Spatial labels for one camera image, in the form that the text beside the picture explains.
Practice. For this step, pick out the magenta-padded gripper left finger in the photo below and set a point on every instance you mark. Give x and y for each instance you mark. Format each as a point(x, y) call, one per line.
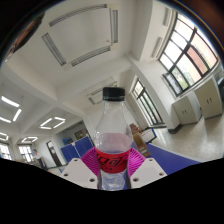
point(77, 172)

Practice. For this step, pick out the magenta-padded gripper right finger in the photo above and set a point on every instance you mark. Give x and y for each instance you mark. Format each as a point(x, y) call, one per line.
point(146, 172)

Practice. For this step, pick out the clear red-labelled drink bottle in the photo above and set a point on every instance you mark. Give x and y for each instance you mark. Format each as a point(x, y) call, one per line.
point(112, 143)

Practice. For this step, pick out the folded blue table tennis tables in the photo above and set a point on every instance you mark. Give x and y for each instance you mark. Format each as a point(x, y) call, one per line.
point(76, 149)

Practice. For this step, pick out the brown chair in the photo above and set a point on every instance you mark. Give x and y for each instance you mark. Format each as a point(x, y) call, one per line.
point(133, 128)

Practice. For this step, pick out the tall black-framed glass door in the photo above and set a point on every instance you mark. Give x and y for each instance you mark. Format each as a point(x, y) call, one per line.
point(146, 102)

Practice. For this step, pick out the white two-door cabinet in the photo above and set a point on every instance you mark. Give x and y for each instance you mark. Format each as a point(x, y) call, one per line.
point(186, 109)
point(209, 99)

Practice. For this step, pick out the white ceiling air conditioner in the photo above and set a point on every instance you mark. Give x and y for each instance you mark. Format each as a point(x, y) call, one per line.
point(100, 92)

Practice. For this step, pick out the group of ceiling lights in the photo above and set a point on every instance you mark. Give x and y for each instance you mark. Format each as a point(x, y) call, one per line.
point(13, 111)

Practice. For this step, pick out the black bin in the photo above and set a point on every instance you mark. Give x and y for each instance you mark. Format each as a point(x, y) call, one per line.
point(221, 87)

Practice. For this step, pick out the large black-framed window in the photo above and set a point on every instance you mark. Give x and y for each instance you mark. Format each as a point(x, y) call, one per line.
point(188, 53)

